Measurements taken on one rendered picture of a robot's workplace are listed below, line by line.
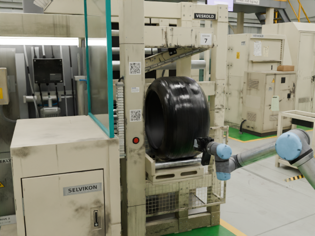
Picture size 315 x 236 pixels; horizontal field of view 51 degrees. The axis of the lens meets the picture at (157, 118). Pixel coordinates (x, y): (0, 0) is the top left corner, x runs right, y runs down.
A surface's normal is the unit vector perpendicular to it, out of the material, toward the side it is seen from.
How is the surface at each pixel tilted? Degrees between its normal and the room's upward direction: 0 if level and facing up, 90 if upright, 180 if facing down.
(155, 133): 56
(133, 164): 90
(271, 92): 90
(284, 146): 84
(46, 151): 90
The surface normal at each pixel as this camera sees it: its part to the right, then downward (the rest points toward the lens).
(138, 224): 0.35, 0.18
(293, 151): -0.68, 0.06
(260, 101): -0.87, 0.10
